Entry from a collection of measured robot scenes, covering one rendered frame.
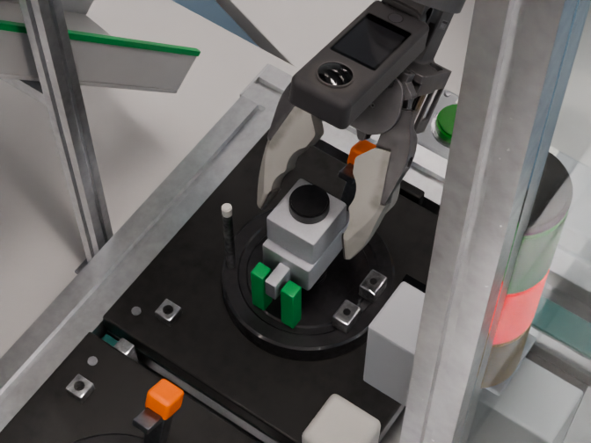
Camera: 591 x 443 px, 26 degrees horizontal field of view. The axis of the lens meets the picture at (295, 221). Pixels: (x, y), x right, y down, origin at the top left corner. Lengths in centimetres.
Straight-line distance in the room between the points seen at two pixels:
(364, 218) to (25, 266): 40
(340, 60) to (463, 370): 30
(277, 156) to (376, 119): 9
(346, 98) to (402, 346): 19
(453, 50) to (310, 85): 53
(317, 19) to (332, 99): 54
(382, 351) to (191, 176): 43
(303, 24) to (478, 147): 89
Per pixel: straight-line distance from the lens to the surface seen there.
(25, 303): 119
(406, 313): 73
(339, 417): 98
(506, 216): 51
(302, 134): 95
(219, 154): 115
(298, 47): 135
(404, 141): 91
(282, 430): 99
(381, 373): 76
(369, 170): 93
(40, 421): 101
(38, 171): 127
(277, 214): 95
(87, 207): 109
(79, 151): 103
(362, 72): 86
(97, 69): 105
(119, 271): 109
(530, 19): 43
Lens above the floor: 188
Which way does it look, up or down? 57 degrees down
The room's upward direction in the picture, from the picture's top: straight up
